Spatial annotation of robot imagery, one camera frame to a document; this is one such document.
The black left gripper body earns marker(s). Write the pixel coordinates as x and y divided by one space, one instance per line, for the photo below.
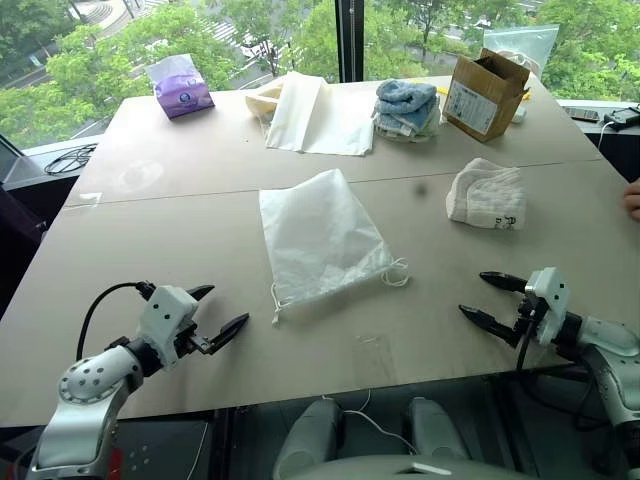
192 341

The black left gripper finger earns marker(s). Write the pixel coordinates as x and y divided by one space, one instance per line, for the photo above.
202 292
227 332

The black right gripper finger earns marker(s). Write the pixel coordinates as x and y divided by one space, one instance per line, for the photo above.
492 324
505 281

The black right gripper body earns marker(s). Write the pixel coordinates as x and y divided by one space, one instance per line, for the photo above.
527 312

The white towel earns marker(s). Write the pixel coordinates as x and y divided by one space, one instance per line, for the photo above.
487 195

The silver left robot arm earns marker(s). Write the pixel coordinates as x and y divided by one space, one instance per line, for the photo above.
85 390

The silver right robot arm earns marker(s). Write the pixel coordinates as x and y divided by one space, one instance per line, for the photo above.
610 360

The clear zip plastic bag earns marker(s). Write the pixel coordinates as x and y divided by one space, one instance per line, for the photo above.
530 47

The person's bare hand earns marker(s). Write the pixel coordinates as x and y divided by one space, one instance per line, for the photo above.
634 200

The grey rounded robot leg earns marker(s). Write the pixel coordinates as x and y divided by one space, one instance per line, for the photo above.
435 430
310 435

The grey robot torso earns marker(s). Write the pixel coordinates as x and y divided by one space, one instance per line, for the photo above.
420 469

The small white object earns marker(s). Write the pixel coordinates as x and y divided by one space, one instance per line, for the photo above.
521 115

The brown cardboard box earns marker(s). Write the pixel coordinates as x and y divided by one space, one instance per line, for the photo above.
480 105

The blue folded towels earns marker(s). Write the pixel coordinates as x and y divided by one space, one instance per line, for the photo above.
405 127

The black phone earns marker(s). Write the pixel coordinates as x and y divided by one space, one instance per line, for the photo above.
582 113

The purple tissue pack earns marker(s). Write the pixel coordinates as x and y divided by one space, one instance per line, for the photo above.
182 95

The small yellow object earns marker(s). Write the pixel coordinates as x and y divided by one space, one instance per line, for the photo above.
442 91

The black charger device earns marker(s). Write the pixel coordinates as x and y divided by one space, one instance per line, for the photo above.
622 119

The stack of white bags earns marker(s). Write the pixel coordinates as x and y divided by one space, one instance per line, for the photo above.
320 120

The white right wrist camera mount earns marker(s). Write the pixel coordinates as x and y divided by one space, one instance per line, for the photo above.
550 300

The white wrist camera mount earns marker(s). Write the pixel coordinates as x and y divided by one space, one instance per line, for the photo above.
165 312
550 300

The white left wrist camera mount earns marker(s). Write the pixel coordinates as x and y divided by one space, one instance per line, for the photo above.
165 312

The black window frame pillar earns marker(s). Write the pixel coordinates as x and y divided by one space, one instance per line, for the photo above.
350 40

